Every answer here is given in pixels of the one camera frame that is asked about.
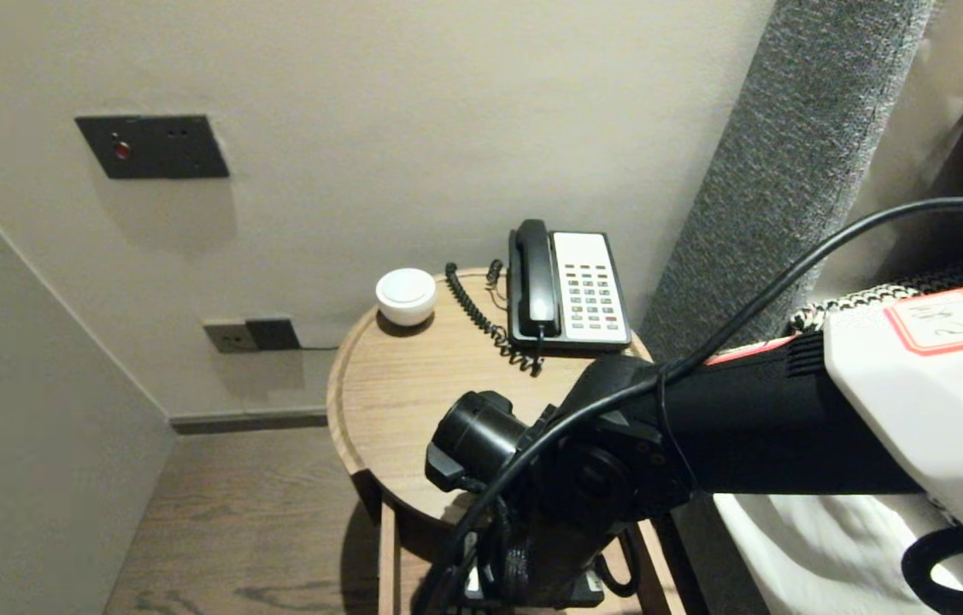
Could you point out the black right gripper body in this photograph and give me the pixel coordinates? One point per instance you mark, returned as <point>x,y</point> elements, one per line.
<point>549,564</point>

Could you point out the dark grey bed base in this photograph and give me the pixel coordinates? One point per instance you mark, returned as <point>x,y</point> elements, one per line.
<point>703,572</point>

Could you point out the round wooden nightstand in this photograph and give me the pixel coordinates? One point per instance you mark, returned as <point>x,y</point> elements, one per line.
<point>413,384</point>

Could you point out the black and white desk telephone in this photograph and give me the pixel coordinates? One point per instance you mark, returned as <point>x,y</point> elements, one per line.
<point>590,292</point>

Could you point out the white bed sheet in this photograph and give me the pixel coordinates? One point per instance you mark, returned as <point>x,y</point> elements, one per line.
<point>831,564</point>

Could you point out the black telephone handset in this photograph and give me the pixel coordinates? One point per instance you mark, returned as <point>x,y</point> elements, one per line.
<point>536,279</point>

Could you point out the white round puck device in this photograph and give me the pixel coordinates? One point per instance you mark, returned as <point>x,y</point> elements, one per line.
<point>406,295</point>

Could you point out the brown skirting board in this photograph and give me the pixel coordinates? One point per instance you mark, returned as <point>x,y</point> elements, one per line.
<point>250,421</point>

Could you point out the houndstooth black and white pillow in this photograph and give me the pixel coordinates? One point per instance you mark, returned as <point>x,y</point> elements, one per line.
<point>874,299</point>

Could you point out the grey upholstered headboard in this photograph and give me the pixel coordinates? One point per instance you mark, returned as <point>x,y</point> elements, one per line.
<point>789,171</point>

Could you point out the beige upholstered headboard panel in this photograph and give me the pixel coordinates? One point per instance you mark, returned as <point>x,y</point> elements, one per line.
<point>925,102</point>

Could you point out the grey wall socket plate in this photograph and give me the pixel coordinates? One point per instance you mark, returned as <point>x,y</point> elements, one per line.
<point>229,337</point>

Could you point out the dark wall switch panel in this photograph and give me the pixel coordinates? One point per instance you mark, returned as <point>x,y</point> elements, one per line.
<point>155,147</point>

